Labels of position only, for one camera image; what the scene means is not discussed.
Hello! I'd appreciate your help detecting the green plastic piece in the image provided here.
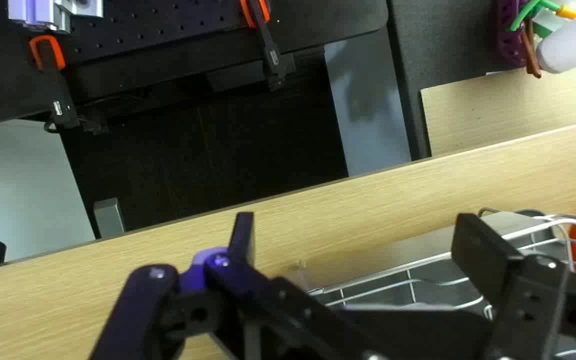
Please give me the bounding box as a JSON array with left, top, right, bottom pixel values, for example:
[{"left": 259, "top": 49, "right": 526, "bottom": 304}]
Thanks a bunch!
[{"left": 508, "top": 0, "right": 563, "bottom": 34}]

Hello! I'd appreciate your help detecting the grey panel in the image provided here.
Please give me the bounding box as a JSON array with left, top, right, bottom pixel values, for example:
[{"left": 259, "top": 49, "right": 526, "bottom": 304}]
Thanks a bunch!
[{"left": 321, "top": 29, "right": 414, "bottom": 181}]

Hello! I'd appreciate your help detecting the purple plastic basket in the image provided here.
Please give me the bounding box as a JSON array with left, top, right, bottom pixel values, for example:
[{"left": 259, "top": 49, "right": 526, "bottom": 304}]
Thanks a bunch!
[{"left": 496, "top": 0, "right": 543, "bottom": 71}]

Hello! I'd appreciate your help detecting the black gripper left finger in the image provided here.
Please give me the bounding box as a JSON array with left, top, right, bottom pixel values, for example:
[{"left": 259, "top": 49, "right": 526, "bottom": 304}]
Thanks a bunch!
[{"left": 90, "top": 210, "right": 383, "bottom": 360}]

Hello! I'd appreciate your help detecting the silver wire dish rack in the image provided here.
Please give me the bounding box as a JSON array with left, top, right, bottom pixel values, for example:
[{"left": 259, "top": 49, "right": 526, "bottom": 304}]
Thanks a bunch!
[{"left": 305, "top": 210, "right": 576, "bottom": 319}]

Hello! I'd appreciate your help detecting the purple white plastic block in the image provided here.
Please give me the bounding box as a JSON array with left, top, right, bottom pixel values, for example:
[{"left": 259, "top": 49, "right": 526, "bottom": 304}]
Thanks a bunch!
[{"left": 6, "top": 0, "right": 104, "bottom": 34}]

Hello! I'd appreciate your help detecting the black pegboard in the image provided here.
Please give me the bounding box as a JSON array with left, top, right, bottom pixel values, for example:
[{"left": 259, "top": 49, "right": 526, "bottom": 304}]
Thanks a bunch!
[{"left": 0, "top": 0, "right": 392, "bottom": 133}]

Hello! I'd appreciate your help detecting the white spray bottle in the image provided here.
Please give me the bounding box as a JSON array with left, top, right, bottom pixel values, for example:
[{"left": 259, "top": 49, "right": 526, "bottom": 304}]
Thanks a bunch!
[{"left": 534, "top": 0, "right": 576, "bottom": 76}]

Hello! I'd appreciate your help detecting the orange handled black clamp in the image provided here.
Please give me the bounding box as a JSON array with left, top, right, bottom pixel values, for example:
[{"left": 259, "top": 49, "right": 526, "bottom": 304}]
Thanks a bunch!
[
  {"left": 27, "top": 34, "right": 83, "bottom": 133},
  {"left": 237, "top": 0, "right": 297, "bottom": 93}
]

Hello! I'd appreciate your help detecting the black dish rack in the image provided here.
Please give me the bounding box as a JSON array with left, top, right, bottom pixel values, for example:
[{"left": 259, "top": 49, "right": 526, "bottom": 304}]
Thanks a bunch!
[{"left": 309, "top": 209, "right": 573, "bottom": 319}]

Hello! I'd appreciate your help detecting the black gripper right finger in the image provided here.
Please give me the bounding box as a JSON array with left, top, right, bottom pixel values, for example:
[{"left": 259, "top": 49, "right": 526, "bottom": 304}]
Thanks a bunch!
[{"left": 450, "top": 210, "right": 576, "bottom": 360}]

